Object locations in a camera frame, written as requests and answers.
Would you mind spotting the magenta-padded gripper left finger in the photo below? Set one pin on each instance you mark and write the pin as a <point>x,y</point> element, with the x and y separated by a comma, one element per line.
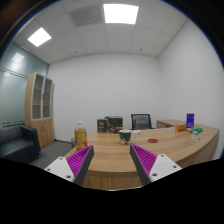
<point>63,166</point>

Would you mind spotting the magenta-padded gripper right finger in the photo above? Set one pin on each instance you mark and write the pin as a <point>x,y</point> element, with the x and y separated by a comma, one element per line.
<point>161,166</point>

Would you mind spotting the orange drink bottle white cap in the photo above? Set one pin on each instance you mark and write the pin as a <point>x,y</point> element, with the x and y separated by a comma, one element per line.
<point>80,136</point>

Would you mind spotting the grey mesh waste bin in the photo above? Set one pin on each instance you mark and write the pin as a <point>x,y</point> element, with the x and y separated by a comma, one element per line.
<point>72,142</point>

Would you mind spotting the flat round red coaster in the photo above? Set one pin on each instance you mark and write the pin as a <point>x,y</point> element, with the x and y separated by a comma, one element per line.
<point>152,140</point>

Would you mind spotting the orange carton box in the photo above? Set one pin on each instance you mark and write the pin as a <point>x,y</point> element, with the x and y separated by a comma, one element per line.
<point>180,127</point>

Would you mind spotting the white printed leaflet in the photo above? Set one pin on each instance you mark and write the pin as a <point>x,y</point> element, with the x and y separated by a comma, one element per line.
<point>135,131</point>

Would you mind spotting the wooden side cabinet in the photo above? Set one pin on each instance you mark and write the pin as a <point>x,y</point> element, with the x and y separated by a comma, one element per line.
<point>169,123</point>

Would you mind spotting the green and white mug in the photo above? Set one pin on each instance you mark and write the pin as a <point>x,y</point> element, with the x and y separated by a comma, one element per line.
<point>125,136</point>

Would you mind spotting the small blue pack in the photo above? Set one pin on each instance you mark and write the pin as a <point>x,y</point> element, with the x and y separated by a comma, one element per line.
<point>195,132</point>

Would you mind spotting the black mesh office chair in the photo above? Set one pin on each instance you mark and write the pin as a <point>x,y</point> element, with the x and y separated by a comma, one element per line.
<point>141,121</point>

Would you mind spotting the black leather sofa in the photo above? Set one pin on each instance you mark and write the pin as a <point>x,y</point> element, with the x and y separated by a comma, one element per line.
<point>18,141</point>

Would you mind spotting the green flat pack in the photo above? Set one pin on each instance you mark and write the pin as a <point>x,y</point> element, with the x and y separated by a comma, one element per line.
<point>198,129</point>

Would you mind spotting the purple upright box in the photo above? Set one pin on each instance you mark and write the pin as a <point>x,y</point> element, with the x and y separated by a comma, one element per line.
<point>190,120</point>

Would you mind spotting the dark box with gold print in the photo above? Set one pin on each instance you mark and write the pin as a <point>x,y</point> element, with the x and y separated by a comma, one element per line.
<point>101,126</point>

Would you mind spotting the dark brown box tan flap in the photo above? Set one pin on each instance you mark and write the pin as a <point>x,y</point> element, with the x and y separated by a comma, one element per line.
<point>114,128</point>

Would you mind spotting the wooden glass-door shelf cabinet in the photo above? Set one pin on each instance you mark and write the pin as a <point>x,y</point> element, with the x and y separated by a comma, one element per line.
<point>39,106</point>

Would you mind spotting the black carton box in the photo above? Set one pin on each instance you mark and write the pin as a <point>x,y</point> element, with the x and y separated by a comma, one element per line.
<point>114,120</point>

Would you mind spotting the square ceiling light panel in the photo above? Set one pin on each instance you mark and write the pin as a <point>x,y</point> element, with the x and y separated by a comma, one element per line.
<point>120,13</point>
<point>39,36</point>

